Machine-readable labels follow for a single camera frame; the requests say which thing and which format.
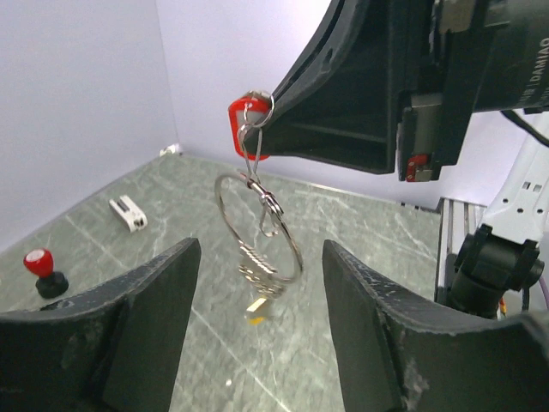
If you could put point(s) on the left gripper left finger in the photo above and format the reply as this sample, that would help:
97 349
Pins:
114 347

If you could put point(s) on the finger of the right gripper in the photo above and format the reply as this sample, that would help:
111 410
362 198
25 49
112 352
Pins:
338 102

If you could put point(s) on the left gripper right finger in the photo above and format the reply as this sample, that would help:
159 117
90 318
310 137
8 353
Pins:
397 351

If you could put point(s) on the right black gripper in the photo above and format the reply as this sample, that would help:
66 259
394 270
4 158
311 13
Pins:
482 56

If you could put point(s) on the red key tag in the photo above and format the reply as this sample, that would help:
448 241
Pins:
249 113

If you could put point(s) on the large metal keyring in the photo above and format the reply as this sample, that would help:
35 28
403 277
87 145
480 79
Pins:
254 267

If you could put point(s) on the yellow key tag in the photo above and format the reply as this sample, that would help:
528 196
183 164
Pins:
259 311

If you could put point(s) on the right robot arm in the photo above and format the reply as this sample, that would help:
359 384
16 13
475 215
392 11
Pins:
503 252

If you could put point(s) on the red black stamp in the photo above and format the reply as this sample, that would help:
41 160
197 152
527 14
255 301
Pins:
50 283

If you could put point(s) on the white usb adapter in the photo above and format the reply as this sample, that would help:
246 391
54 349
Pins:
126 210

